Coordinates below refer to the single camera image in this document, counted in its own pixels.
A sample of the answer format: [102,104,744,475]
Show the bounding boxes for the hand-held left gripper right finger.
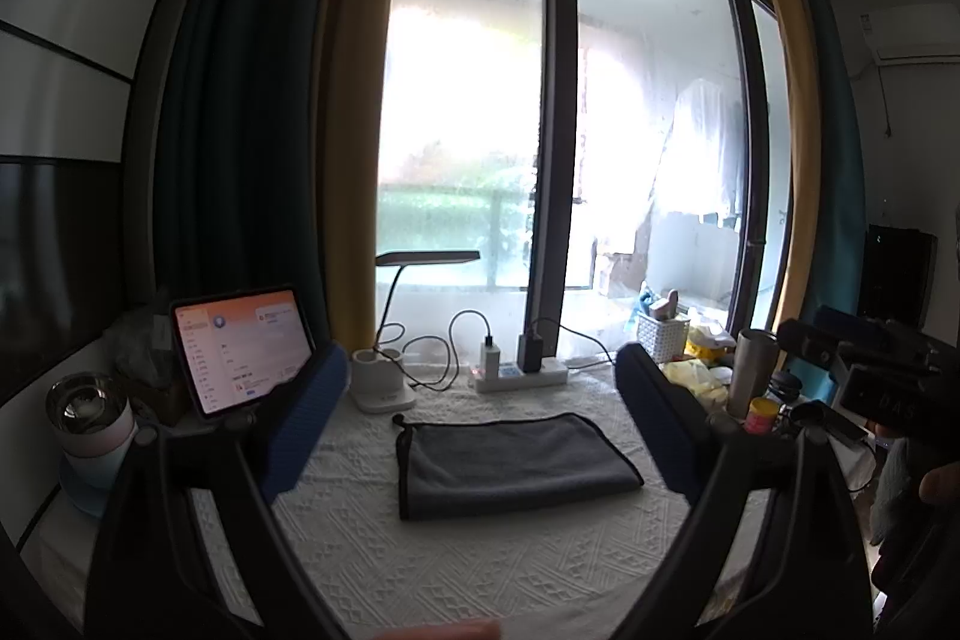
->
[600,342,875,640]

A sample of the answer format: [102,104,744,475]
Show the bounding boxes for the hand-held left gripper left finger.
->
[82,341,353,640]

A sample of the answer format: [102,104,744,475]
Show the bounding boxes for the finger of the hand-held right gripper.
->
[776,317,850,362]

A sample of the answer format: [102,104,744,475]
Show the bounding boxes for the grey towel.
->
[394,412,646,522]

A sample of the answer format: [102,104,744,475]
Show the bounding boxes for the person's right hand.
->
[919,466,960,507]

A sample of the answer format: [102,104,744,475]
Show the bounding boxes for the pale yellow packets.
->
[663,358,734,414]

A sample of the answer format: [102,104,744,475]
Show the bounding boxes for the steel tumbler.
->
[728,329,782,420]

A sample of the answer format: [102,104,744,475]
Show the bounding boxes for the flat black case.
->
[791,400,869,444]

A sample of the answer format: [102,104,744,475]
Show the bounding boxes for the white slotted basket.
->
[635,312,690,363]

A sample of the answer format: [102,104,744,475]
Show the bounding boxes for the small yellow jar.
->
[745,396,782,438]

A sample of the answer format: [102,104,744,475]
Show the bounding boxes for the desk lamp with white base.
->
[350,250,482,415]

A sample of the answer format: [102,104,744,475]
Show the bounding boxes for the yellow tissue pack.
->
[685,323,737,361]

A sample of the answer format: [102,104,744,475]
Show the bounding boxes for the tablet with lit screen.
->
[169,285,317,420]

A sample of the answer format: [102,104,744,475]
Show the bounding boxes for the black monitor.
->
[862,224,939,327]

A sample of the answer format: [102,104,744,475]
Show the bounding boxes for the white power strip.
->
[472,360,569,394]

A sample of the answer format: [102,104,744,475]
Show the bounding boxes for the black charger plug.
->
[517,330,546,373]

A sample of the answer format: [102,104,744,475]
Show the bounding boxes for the clear plastic bag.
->
[111,301,182,382]

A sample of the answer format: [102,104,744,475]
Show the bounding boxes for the pink and steel thermos cup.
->
[45,371,137,485]

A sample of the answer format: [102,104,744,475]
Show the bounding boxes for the white hanging garment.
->
[651,76,752,229]

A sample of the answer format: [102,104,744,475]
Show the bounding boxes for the white textured tablecloth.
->
[41,351,880,640]

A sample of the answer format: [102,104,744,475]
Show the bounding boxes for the yellow curtain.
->
[738,0,823,320]
[318,0,418,354]

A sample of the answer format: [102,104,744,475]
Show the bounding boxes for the dark teal curtain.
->
[152,0,355,345]

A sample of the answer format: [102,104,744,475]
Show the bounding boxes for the glass sliding door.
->
[373,0,797,360]

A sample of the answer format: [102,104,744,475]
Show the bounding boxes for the white air conditioner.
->
[858,5,960,69]

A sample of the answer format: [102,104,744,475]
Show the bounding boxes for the black charging cable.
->
[534,317,625,369]
[403,309,496,392]

